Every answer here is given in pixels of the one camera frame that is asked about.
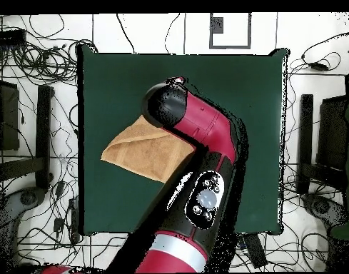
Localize tan terry towel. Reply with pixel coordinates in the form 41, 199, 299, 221
100, 114, 196, 184

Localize black flat panel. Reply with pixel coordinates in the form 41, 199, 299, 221
0, 78, 20, 151
315, 95, 349, 172

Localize dark green table cloth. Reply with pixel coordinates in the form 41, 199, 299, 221
76, 44, 290, 236

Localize small black power adapter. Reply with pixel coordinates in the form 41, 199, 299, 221
54, 181, 66, 198
53, 218, 66, 233

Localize long black power strip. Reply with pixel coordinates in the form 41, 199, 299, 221
69, 197, 81, 244

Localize black metal stand base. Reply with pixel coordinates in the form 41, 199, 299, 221
295, 93, 349, 196
0, 84, 55, 191

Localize dark wheeled stand foot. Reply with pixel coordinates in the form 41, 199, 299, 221
0, 186, 48, 273
301, 193, 349, 232

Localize grey square floor frame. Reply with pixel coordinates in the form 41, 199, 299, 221
208, 12, 253, 50

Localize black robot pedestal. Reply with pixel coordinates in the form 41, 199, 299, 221
233, 232, 268, 270

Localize tangled black cables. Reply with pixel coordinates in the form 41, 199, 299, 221
0, 14, 99, 86

